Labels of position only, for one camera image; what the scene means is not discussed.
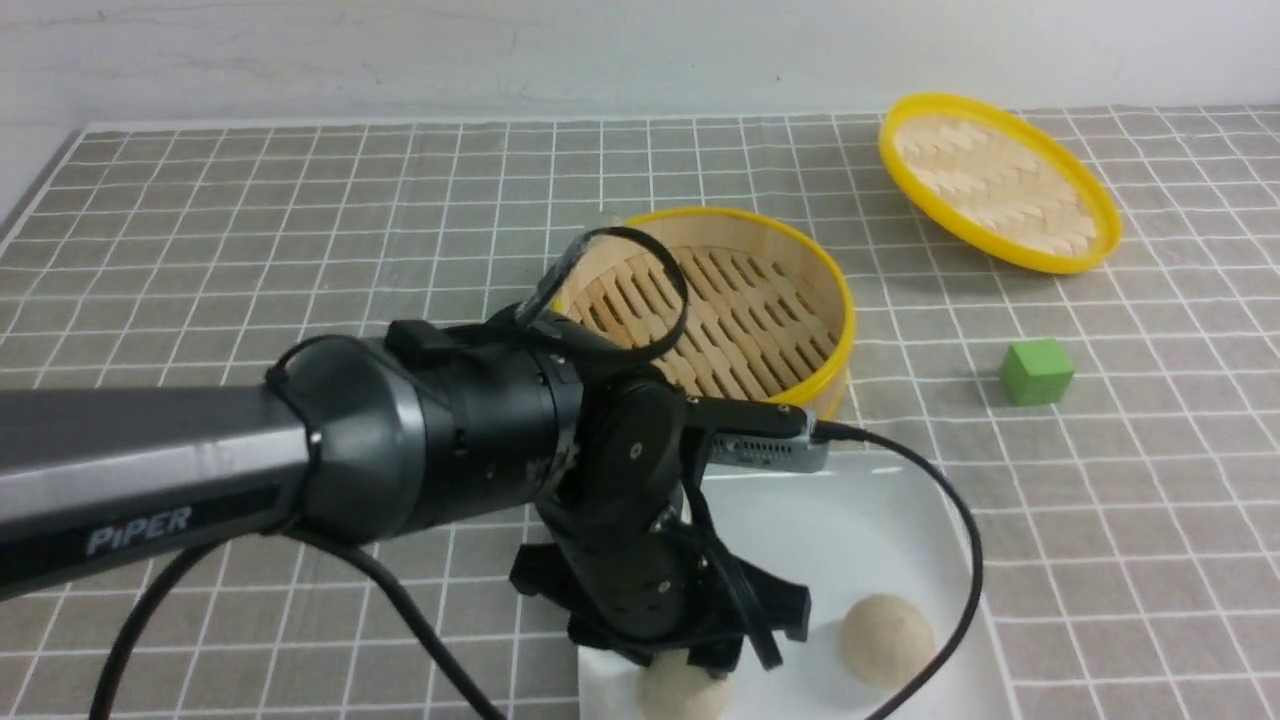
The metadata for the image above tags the yellow rimmed bamboo steamer lid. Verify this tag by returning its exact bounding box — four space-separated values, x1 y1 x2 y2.
879 94 1124 275

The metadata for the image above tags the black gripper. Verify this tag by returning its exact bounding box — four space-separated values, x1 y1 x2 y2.
509 489 812 676

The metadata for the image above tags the black cable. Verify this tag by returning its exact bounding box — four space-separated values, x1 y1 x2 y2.
88 225 986 720

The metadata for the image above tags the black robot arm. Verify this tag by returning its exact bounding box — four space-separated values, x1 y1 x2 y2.
1 316 812 676

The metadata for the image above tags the green wooden cube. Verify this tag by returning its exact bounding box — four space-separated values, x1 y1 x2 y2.
998 338 1075 407

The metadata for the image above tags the white square plate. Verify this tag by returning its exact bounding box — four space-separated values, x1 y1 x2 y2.
579 452 1014 719

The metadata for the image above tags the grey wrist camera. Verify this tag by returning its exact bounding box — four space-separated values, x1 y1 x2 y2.
682 397 829 474

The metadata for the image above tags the yellow rimmed bamboo steamer basket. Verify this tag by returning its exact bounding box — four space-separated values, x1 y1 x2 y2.
553 208 856 420

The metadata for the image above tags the white steamed bun back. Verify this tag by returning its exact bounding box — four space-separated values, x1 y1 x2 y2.
636 650 735 719

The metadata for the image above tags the grey checked tablecloth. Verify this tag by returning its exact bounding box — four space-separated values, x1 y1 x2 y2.
1 106 1277 719

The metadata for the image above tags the white steamed bun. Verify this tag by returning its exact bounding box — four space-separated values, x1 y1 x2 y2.
636 650 735 719
838 593 938 691

